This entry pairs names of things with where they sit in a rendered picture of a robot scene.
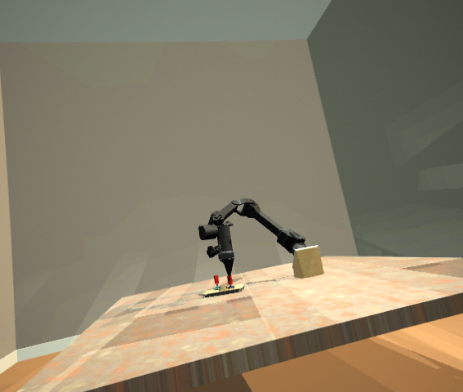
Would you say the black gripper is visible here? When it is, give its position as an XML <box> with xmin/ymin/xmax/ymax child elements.
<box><xmin>217</xmin><ymin>237</ymin><xmax>234</xmax><ymax>276</ymax></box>

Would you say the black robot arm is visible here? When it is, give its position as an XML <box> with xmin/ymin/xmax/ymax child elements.
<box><xmin>198</xmin><ymin>198</ymin><xmax>307</xmax><ymax>258</ymax></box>

